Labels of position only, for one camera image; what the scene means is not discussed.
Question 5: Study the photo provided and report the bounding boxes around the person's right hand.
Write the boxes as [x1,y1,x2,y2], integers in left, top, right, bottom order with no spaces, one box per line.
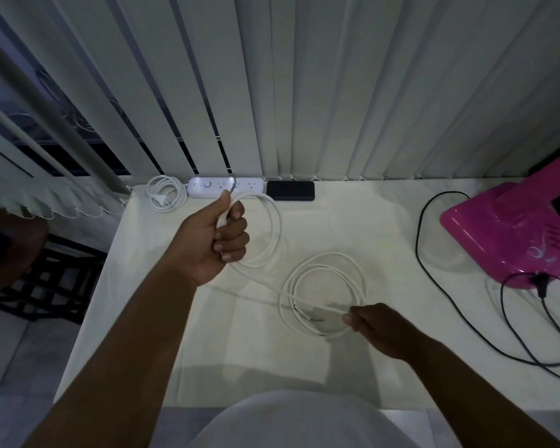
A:
[343,302,431,363]

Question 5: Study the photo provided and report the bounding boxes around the pink plastic appliance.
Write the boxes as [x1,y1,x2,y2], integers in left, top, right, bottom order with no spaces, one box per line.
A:
[439,145,560,292]

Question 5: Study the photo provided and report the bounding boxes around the black power cable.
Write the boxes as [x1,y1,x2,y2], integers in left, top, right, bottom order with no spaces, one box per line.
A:
[415,190,560,384]

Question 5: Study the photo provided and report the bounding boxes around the coiled white power cord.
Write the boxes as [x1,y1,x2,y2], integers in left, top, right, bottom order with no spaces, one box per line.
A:
[147,175,188,214]

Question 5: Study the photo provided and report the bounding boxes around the person's right forearm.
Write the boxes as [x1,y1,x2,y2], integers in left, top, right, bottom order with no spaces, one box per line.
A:
[407,336,560,448]

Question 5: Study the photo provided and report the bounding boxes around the white power strip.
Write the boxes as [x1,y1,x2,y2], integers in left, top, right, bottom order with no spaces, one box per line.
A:
[187,176,265,199]

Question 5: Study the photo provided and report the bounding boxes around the brown round stool seat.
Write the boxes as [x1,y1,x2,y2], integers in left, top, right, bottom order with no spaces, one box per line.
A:
[0,206,50,296]

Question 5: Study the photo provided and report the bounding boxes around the person's white shirt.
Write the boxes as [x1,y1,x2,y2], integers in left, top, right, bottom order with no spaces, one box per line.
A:
[187,390,431,448]

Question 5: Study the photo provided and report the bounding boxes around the black rectangular power bank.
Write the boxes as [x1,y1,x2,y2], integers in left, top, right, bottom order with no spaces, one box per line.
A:
[266,180,316,202]

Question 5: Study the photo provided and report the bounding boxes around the black lattice rack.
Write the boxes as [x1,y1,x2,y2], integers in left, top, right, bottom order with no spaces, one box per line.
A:
[0,235,109,326]

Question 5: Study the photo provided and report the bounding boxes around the long white cable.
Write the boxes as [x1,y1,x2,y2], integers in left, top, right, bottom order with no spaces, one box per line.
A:
[215,191,369,340]

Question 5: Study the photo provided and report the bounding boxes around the person's left hand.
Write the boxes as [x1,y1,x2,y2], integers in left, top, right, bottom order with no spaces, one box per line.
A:
[173,190,252,289]

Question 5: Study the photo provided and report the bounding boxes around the person's left forearm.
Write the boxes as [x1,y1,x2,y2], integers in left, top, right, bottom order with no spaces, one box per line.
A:
[22,237,199,448]

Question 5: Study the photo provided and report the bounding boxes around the white vertical blinds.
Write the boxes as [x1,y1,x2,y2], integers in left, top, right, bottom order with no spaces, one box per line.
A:
[0,0,560,221]

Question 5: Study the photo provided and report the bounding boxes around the white tablecloth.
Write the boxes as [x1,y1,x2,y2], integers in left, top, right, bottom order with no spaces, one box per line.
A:
[52,177,560,412]

